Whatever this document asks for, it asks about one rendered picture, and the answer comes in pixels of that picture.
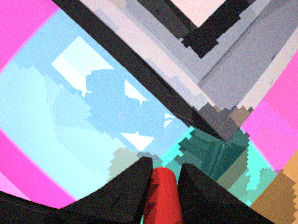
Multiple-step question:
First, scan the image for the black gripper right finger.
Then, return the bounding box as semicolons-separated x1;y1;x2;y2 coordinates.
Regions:
178;163;275;224

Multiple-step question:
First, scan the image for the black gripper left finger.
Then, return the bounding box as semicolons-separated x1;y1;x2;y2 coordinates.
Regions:
0;156;153;224

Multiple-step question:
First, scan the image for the pink square plate with hole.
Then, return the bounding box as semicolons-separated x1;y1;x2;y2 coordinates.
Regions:
137;0;225;39

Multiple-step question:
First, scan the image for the red peg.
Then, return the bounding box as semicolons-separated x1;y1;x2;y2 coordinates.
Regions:
142;167;182;224

